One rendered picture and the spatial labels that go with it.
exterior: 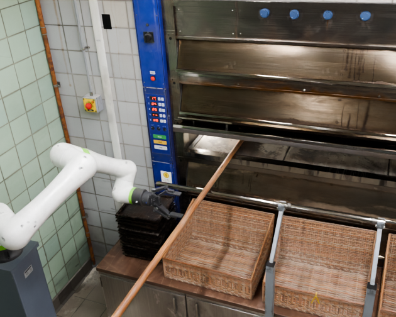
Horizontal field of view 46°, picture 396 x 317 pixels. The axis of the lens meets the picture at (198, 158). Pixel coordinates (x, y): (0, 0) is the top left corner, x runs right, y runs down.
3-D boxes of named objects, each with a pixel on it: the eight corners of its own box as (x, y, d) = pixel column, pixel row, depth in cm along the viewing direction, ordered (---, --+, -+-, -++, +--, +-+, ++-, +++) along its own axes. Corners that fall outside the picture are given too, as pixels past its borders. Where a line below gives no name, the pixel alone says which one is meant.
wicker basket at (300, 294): (279, 248, 301) (280, 213, 287) (372, 266, 282) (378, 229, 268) (260, 303, 262) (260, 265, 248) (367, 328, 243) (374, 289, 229)
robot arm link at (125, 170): (73, 170, 236) (87, 173, 229) (78, 148, 237) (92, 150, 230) (124, 180, 264) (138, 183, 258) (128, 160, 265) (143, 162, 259)
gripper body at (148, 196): (147, 187, 252) (163, 190, 249) (149, 200, 256) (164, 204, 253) (141, 195, 246) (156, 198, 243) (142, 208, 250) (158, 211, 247)
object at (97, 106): (90, 107, 307) (88, 92, 302) (104, 109, 303) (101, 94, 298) (84, 112, 301) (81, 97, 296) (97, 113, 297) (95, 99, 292)
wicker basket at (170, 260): (194, 230, 322) (192, 196, 309) (275, 248, 301) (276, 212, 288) (162, 277, 284) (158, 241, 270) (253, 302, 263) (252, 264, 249)
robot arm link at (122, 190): (116, 202, 263) (105, 200, 253) (121, 180, 264) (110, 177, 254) (138, 206, 258) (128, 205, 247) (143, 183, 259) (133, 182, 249)
